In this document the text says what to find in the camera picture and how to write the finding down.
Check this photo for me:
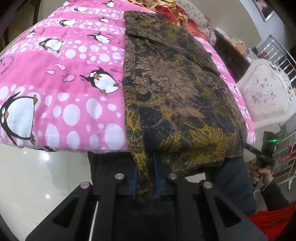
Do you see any dark floral patterned garment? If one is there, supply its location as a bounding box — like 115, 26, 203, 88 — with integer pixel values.
122, 11, 247, 199

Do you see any dark sleeved right forearm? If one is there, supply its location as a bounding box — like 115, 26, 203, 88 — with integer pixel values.
260, 180, 290, 211

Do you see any person's right hand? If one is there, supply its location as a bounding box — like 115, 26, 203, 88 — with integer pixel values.
250, 168, 274, 190

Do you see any white upholstered chair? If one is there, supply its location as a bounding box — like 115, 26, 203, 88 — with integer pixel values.
236, 59, 295, 129

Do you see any dark carved wooden headboard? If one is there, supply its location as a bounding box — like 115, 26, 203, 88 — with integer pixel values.
213, 30, 250, 83

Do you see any metal stair railing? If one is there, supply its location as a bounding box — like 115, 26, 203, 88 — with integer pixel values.
257, 35, 295, 88

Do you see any pink penguin blanket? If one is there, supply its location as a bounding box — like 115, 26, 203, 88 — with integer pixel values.
1, 1, 254, 153

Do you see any red orange floral quilt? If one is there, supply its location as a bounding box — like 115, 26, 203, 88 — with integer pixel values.
129, 1, 209, 41

